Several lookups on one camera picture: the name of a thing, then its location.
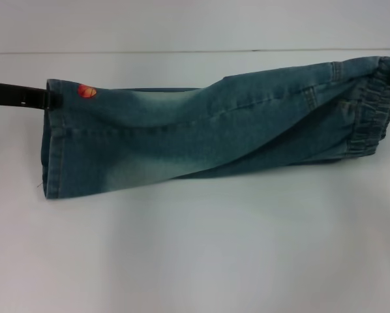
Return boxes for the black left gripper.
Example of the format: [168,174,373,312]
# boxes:
[0,81,64,111]

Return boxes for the blue denim shorts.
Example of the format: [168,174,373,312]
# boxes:
[40,55,390,199]

